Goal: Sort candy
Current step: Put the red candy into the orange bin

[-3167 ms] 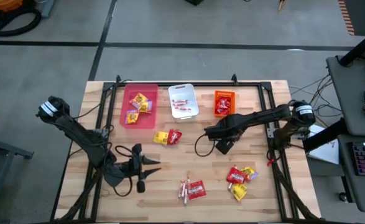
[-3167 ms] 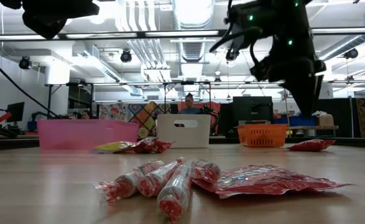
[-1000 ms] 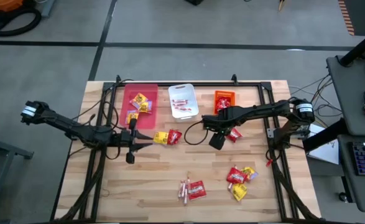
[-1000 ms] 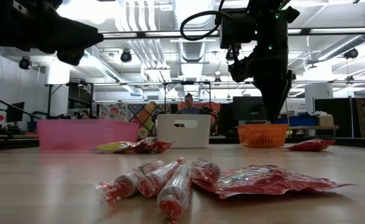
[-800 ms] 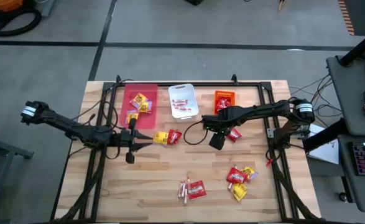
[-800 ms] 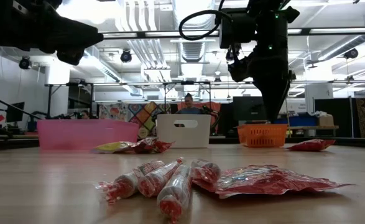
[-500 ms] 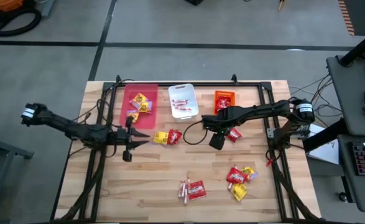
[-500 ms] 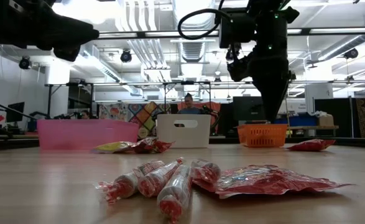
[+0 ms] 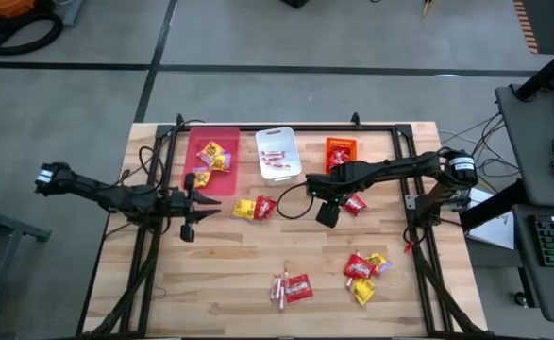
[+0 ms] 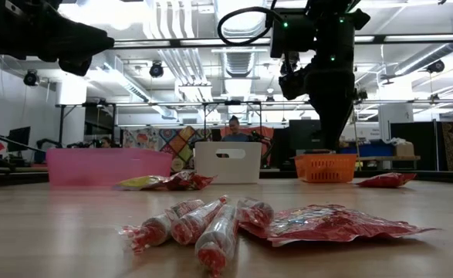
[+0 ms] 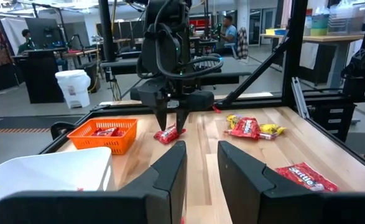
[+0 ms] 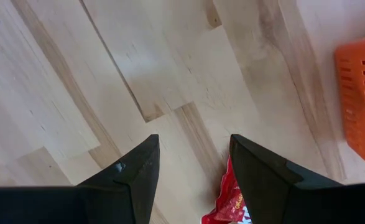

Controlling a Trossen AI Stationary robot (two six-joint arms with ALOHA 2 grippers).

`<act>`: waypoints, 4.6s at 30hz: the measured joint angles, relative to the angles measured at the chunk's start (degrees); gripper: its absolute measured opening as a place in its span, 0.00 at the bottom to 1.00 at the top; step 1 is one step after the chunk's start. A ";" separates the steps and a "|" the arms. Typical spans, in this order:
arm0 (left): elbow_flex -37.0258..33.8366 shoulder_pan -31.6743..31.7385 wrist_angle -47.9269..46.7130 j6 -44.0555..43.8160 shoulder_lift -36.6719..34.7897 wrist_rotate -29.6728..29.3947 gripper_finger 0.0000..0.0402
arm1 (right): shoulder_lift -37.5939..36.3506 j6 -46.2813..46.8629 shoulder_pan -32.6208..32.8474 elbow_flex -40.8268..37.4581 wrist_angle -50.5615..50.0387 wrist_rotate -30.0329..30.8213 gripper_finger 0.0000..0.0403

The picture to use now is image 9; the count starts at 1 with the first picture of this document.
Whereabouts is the black diagonal pole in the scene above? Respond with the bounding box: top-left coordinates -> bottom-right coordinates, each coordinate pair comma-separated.
513,40 -> 554,103

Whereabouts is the grey desk top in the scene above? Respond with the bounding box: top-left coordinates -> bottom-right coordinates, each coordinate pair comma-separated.
495,83 -> 554,208

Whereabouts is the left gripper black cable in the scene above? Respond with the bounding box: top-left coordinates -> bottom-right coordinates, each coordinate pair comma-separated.
137,144 -> 167,190

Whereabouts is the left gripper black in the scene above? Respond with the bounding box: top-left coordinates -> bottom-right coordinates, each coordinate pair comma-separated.
161,172 -> 223,244

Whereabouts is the black metal table frame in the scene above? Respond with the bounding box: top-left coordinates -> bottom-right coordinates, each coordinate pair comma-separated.
76,112 -> 490,340

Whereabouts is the silver mounting bracket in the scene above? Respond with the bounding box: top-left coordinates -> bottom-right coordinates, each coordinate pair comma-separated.
403,192 -> 422,212

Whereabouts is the black floor cable bundle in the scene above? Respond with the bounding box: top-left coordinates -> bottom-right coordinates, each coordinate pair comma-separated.
439,111 -> 521,193

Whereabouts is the white plastic bin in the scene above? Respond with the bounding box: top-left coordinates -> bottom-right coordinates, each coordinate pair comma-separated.
254,126 -> 303,186

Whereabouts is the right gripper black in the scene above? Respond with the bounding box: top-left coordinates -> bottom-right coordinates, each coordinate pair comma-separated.
305,162 -> 361,230

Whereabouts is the orange shop vacuum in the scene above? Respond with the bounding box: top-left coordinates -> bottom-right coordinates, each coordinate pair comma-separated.
0,0 -> 37,19

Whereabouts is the black vacuum hose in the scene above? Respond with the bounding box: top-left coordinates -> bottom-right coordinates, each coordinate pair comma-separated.
0,11 -> 65,57

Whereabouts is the pink translucent plastic bin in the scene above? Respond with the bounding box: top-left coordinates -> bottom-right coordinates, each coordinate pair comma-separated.
180,126 -> 241,197

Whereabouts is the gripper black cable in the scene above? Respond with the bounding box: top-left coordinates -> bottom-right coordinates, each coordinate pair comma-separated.
275,181 -> 316,221
137,144 -> 167,190

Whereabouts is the black desk support beam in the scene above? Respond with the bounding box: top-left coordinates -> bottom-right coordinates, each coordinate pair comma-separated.
459,181 -> 528,232

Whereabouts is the orange plastic basket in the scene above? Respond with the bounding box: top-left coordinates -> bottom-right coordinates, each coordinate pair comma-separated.
324,136 -> 359,175

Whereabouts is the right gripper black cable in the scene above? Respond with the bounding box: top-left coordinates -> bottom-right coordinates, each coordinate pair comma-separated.
275,181 -> 316,221

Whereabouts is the grey keyboard shelf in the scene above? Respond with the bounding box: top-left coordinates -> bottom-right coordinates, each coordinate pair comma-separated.
512,202 -> 554,325

